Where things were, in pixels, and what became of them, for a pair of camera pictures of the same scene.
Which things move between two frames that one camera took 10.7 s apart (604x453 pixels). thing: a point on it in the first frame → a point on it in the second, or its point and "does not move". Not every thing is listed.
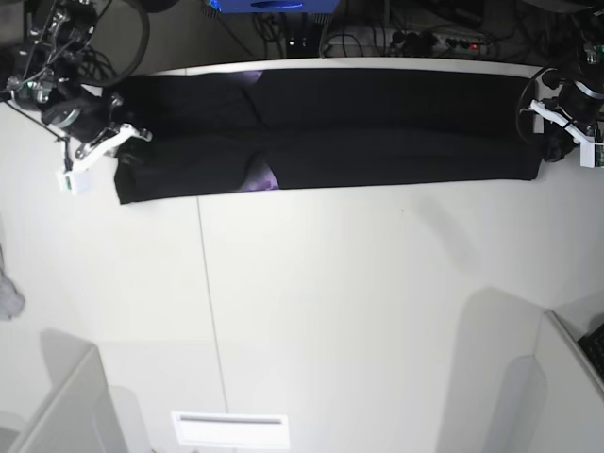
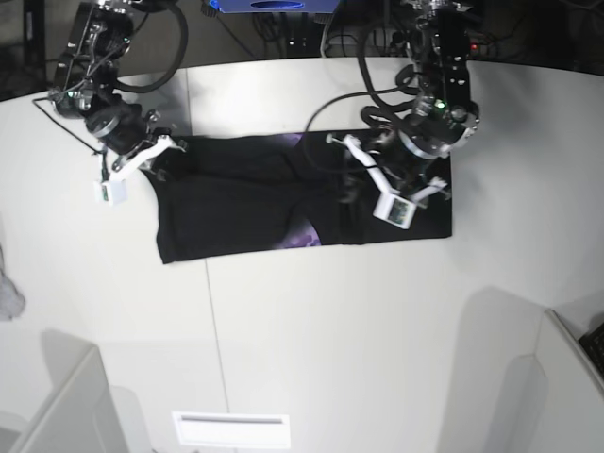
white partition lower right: [572, 418] does not move
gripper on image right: [578, 102] → [409, 169]
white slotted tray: [231, 429] does not move
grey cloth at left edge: [11, 300] does not move
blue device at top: [273, 7] does not move
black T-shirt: [294, 129] → [229, 194]
